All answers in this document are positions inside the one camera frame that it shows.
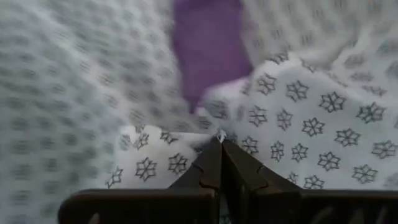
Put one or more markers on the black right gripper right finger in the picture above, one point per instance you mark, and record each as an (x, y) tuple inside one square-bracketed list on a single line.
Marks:
[(295, 207)]

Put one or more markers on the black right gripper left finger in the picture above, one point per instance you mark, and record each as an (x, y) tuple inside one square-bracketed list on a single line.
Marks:
[(155, 207)]

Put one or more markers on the blue patterned cloth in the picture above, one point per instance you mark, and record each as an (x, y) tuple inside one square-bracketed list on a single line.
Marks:
[(311, 124)]

